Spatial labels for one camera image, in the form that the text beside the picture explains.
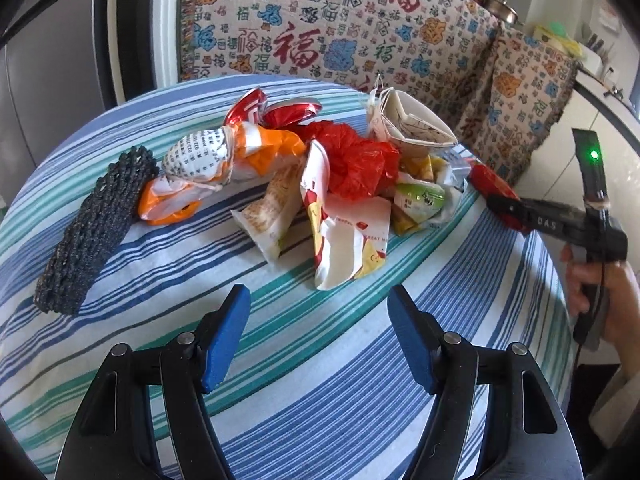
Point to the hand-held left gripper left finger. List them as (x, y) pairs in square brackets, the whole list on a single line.
[(225, 340)]

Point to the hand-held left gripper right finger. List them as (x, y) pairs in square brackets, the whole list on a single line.
[(415, 340)]

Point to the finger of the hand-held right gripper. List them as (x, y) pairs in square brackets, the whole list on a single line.
[(505, 205)]

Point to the red snack wrapper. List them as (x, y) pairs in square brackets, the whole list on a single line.
[(487, 180)]

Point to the floral paper box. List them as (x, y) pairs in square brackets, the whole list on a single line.
[(415, 130)]

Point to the person's right forearm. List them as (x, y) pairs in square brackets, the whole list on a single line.
[(629, 390)]

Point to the person's right hand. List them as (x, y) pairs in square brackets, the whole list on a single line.
[(622, 300)]

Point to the green and white packet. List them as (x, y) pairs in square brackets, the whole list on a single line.
[(420, 200)]

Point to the yellow packet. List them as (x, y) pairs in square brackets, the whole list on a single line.
[(425, 167)]

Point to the striped tablecloth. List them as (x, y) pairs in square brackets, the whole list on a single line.
[(310, 385)]

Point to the printed fringed blanket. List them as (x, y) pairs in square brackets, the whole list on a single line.
[(525, 90)]

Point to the white red yellow paper bag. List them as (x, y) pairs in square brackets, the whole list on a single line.
[(340, 240)]

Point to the beige printed paper wrapper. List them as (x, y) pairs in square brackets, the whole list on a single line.
[(267, 215)]

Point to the red plastic bag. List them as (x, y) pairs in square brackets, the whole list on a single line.
[(360, 160)]

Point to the black foam net sleeve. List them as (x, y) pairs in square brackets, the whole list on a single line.
[(90, 230)]

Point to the yellow green cloth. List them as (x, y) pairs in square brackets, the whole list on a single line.
[(555, 37)]

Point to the crumpled white printed paper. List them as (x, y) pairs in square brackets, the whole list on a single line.
[(197, 157)]

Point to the orange and white plastic bag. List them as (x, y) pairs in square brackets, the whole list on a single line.
[(265, 147)]

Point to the metal pot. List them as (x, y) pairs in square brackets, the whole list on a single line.
[(500, 7)]

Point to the crushed red can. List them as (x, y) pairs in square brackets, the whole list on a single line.
[(245, 107)]

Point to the sofa with patterned cover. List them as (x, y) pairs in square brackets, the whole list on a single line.
[(325, 20)]

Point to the grey refrigerator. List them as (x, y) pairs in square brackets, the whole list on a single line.
[(60, 85)]

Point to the white door frame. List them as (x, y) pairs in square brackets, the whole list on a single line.
[(167, 25)]

